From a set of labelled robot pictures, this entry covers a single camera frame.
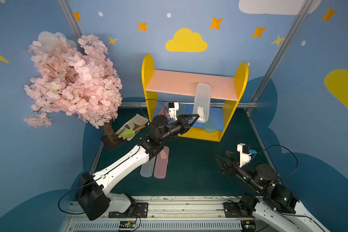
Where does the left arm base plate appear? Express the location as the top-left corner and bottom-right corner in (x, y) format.
(108, 203), (149, 218)

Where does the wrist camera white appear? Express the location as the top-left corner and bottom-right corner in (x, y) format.
(167, 102), (179, 121)
(237, 143), (256, 168)

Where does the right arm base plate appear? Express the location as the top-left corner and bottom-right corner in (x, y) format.
(223, 201), (253, 218)

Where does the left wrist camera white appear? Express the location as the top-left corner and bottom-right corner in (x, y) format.
(167, 102), (179, 121)

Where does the clear white pencil case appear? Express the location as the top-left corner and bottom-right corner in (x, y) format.
(140, 157), (156, 178)

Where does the teal pencil case with label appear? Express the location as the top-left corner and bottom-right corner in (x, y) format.
(203, 115), (217, 133)

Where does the yellow shelf unit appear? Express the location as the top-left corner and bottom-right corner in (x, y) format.
(142, 54), (249, 142)

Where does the brown tree trunk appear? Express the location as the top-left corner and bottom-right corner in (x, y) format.
(102, 122), (118, 142)

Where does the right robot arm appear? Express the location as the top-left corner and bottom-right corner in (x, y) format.
(216, 149), (328, 232)

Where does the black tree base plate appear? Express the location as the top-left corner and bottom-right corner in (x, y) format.
(101, 135), (126, 151)

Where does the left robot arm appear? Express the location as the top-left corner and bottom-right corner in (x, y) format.
(75, 114), (199, 220)

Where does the pink pencil case shelf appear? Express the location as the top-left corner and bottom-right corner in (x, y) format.
(154, 146), (169, 179)
(157, 102), (169, 118)

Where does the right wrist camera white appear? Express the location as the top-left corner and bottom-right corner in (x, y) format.
(237, 143), (256, 168)

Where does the white pencil case with label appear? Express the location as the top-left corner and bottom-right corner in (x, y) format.
(192, 83), (211, 123)

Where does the green garden trowel wooden handle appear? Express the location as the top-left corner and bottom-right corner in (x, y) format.
(121, 125), (146, 140)

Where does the white work glove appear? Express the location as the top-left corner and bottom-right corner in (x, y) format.
(116, 114), (148, 141)

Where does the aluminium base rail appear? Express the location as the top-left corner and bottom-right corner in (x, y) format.
(59, 195), (311, 232)

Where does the pink blossom tree crown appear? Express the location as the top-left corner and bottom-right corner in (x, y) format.
(24, 34), (122, 129)

